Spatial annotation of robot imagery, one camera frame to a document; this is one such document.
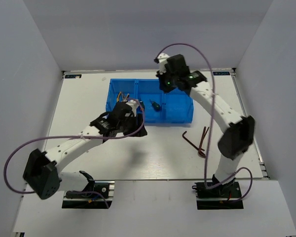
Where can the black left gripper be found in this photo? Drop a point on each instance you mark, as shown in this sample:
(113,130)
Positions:
(142,132)

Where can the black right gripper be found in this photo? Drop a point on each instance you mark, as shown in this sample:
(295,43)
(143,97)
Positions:
(163,86)

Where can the green Phillips stubby screwdriver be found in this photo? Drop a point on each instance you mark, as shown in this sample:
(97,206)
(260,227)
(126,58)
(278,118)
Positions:
(142,105)

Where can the long-nose yellow black pliers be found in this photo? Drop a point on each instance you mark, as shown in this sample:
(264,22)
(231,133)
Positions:
(127,96)

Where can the green flathead stubby screwdriver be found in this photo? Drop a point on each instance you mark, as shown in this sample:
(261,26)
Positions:
(155,106)

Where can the small yellow black pliers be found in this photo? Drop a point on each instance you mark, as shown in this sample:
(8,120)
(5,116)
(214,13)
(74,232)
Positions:
(121,97)

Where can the short brown hex key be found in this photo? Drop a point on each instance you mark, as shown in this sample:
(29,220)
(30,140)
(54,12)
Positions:
(187,140)

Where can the thick long brown hex key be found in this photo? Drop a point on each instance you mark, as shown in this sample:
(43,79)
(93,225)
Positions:
(201,151)

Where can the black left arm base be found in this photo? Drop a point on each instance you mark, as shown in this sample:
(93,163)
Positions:
(98,196)

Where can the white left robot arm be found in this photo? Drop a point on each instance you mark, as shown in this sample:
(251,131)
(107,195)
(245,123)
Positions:
(44,171)

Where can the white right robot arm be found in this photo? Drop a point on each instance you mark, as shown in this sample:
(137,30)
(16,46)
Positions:
(237,130)

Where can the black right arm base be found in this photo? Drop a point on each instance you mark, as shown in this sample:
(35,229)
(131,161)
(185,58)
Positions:
(219,198)

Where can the blue three-compartment bin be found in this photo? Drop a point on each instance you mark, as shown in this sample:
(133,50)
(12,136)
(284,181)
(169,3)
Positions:
(176,106)

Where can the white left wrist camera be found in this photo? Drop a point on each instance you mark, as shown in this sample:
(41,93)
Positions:
(133,103)

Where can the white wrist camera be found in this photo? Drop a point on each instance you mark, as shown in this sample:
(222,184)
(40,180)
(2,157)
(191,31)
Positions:
(133,103)
(161,60)

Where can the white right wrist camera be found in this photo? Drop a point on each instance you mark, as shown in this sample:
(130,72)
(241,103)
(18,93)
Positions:
(161,60)

